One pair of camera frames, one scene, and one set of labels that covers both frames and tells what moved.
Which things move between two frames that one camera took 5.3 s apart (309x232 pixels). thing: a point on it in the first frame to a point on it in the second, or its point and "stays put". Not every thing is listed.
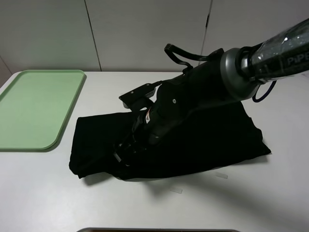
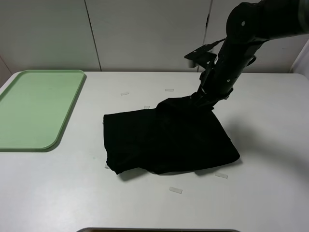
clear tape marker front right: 221,175 stays put
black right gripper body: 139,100 to 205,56
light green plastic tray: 34,107 stays put
